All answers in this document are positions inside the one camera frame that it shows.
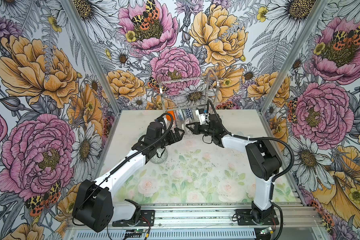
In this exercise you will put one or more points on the blue floral bowl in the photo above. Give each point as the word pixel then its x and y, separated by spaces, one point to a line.
pixel 180 115

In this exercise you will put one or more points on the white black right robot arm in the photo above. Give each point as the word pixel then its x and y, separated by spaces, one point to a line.
pixel 262 156

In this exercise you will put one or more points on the white perforated vent strip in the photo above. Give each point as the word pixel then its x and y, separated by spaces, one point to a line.
pixel 172 234

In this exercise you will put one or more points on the aluminium mounting rail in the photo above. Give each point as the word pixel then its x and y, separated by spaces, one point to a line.
pixel 220 216

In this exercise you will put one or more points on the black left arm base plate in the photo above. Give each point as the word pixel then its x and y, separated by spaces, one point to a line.
pixel 146 219

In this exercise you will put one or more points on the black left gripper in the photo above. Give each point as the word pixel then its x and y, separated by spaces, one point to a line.
pixel 179 138

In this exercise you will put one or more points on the steel two-tier dish rack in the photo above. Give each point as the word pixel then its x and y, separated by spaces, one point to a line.
pixel 194 93

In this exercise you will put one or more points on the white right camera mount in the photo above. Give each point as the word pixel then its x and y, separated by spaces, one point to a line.
pixel 203 116

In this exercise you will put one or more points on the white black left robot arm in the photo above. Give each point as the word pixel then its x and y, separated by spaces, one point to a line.
pixel 94 206

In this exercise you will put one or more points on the white brown lattice bowl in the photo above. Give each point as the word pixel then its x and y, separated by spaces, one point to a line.
pixel 182 125

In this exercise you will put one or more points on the green patterned bowl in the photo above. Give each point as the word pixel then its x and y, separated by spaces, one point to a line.
pixel 160 156

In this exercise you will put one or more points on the dark blue dotted bowl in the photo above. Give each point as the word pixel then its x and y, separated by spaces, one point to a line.
pixel 189 113

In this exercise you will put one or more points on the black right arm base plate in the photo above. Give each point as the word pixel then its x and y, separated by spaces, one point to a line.
pixel 246 217

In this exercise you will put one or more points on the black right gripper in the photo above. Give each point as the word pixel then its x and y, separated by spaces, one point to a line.
pixel 196 125

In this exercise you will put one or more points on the left aluminium frame post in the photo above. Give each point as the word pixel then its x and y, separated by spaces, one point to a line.
pixel 82 36

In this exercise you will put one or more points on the plain orange bowl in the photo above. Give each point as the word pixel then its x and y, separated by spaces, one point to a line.
pixel 171 116

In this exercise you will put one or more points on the right aluminium frame post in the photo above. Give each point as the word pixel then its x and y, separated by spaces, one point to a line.
pixel 301 38

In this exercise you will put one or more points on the aluminium frame post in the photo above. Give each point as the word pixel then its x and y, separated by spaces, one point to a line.
pixel 82 36
pixel 301 38

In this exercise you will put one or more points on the green circuit board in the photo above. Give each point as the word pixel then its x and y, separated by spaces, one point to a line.
pixel 136 234

